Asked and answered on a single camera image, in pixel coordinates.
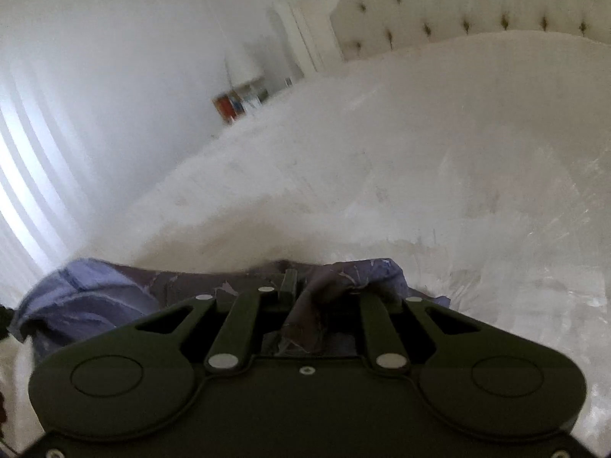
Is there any bed with white bedspread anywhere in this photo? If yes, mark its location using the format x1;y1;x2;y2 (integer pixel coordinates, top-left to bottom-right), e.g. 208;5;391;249
0;31;611;444

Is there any white table lamp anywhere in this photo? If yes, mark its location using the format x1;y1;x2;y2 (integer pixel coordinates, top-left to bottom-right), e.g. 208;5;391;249
223;42;266;102

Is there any cream tufted headboard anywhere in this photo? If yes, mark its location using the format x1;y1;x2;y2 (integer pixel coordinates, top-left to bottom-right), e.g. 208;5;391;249
273;0;611;76

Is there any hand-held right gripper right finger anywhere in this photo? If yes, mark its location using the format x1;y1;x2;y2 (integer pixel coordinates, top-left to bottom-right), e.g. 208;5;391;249
359;290;483;374

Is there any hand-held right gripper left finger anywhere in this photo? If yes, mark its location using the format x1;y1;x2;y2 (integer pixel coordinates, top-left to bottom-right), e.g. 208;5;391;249
135;269;299;374

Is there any red mug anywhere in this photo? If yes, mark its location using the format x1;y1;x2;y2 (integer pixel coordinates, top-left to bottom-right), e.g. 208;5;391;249
212;93;238;124

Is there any purple patterned hooded jacket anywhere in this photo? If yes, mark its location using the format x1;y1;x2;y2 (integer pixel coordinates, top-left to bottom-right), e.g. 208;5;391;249
10;256;453;360

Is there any white sheer curtain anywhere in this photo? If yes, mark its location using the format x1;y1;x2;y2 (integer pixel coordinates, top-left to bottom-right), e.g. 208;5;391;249
0;0;96;297

